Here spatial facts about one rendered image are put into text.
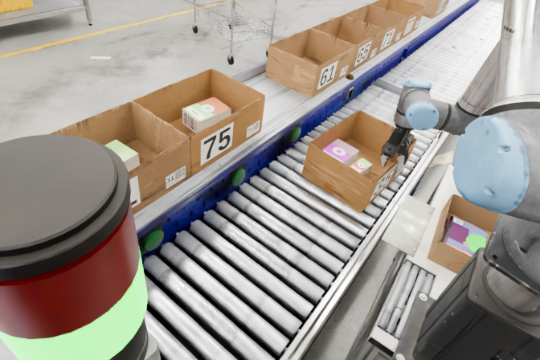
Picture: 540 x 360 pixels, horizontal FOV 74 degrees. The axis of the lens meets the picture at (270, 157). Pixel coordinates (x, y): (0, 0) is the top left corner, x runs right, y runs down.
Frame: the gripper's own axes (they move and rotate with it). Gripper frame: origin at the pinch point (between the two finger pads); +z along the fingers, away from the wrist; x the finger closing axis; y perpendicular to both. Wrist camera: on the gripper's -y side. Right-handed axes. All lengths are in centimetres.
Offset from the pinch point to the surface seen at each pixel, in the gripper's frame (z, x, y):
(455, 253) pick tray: 6.7, -32.1, -20.8
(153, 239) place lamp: 0, 42, -81
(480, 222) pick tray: 12.7, -36.6, 7.7
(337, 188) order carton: 5.6, 13.2, -18.0
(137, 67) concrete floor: 58, 280, 76
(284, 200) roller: 9.5, 27.2, -33.1
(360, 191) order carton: 1.5, 3.8, -18.7
